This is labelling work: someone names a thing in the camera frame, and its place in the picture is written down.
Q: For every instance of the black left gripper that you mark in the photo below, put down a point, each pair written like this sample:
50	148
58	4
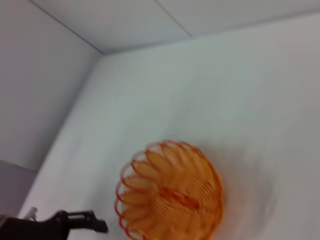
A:
37	230

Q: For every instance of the grey box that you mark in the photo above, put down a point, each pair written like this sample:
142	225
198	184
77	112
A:
13	187

